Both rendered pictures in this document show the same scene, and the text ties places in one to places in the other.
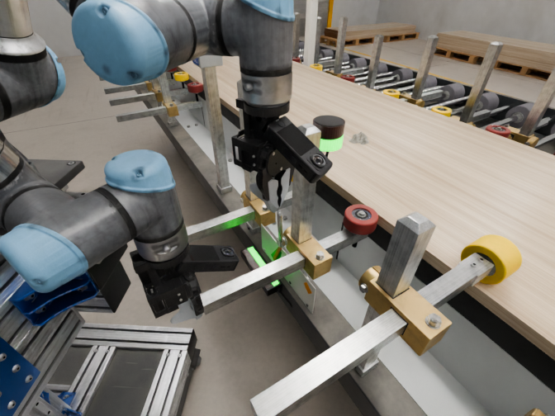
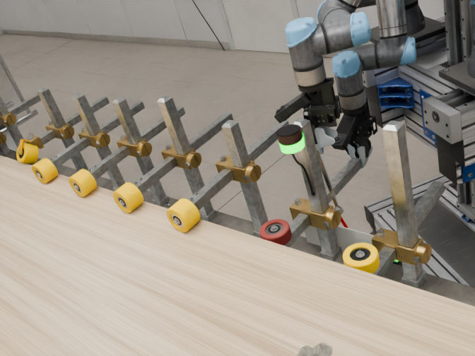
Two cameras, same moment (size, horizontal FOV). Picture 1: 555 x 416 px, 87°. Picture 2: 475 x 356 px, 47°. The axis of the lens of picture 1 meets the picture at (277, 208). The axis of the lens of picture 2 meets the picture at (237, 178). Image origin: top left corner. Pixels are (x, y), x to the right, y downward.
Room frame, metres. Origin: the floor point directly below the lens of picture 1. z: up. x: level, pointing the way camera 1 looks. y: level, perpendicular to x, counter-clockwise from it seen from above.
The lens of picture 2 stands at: (1.65, -0.44, 1.77)
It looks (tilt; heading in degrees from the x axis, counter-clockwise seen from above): 31 degrees down; 170
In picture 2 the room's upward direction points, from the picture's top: 18 degrees counter-clockwise
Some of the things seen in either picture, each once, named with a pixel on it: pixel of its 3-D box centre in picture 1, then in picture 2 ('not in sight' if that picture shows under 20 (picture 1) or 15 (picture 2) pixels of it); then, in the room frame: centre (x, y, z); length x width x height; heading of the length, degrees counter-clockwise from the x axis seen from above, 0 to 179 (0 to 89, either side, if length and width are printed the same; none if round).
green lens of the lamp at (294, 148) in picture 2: (326, 139); (291, 143); (0.53, -0.10, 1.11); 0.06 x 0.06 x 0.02
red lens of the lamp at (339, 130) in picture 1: (328, 126); (289, 134); (0.53, -0.10, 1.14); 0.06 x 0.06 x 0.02
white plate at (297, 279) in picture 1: (284, 265); (342, 239); (0.52, -0.02, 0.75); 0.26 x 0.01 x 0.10; 31
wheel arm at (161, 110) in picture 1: (161, 111); not in sight; (1.52, 0.61, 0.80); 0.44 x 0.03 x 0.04; 121
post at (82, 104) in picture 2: not in sight; (102, 149); (-0.35, -0.57, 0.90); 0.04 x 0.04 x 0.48; 31
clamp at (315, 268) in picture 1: (306, 249); (314, 215); (0.49, -0.07, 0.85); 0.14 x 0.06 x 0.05; 31
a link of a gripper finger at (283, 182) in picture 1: (272, 185); (324, 141); (0.47, 0.01, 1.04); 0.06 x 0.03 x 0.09; 51
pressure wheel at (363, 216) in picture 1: (358, 229); (278, 244); (0.55, -0.20, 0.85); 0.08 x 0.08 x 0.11
